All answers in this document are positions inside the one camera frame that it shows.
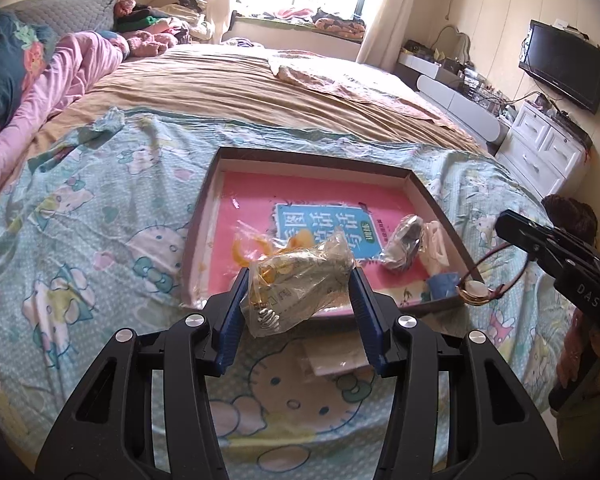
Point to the person's right hand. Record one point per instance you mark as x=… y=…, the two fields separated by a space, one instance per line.
x=581 y=332

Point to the black flat screen television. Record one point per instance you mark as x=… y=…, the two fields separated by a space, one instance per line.
x=565 y=62

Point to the dark beaded item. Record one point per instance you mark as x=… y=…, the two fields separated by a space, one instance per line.
x=403 y=245

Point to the pile of clothes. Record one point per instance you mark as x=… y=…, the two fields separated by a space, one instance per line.
x=150 y=32

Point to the dark cardboard box tray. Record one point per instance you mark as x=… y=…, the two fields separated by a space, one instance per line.
x=197 y=253

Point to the bag with gold jewelry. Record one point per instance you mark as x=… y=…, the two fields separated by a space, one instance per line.
x=289 y=286

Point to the cream curtain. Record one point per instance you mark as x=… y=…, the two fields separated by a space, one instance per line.
x=384 y=35

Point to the tan bed blanket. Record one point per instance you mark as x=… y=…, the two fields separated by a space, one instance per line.
x=219 y=82

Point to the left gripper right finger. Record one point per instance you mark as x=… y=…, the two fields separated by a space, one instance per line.
x=458 y=409

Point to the yellow hair clips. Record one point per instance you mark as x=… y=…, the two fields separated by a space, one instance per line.
x=270 y=249

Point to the pink and blue book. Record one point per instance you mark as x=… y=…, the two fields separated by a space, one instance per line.
x=283 y=205

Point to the Hello Kitty blue bedsheet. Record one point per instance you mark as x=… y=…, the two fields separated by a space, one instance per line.
x=90 y=237

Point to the pink quilt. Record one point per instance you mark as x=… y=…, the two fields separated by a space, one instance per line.
x=79 y=61

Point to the dark floral pillow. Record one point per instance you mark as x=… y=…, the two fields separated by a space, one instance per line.
x=25 y=51

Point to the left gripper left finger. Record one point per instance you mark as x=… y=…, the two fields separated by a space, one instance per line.
x=141 y=411

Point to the brown strap gold watch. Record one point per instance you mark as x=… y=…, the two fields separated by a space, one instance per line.
x=484 y=283

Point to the white rounded dresser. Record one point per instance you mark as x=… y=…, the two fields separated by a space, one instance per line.
x=442 y=88

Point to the pink patterned cloth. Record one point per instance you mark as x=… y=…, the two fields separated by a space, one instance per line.
x=350 y=81

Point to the blue transparent jewelry box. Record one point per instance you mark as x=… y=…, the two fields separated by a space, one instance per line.
x=443 y=285

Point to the small white paper card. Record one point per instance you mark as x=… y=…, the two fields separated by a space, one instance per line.
x=334 y=355

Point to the window seat clothes pile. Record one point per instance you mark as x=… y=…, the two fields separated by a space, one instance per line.
x=331 y=24

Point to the white drawer cabinet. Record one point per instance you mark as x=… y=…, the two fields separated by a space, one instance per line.
x=542 y=155

